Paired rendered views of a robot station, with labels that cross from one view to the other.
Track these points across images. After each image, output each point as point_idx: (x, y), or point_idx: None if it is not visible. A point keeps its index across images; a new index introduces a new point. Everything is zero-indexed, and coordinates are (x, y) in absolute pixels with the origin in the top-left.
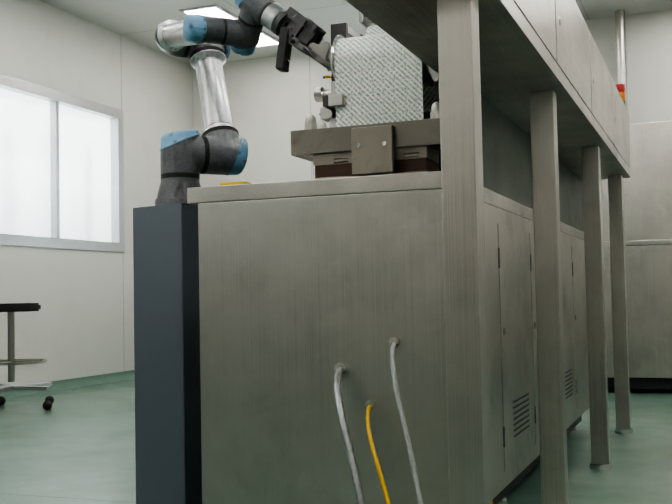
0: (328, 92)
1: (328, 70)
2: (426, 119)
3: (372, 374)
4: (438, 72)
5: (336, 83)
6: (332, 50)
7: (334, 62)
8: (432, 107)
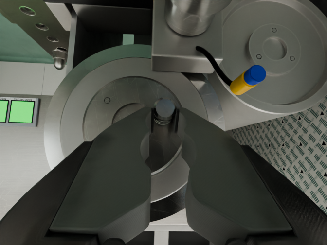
0: (166, 8)
1: (158, 100)
2: (43, 47)
3: None
4: (52, 95)
5: (70, 49)
6: (45, 146)
7: (59, 109)
8: (53, 62)
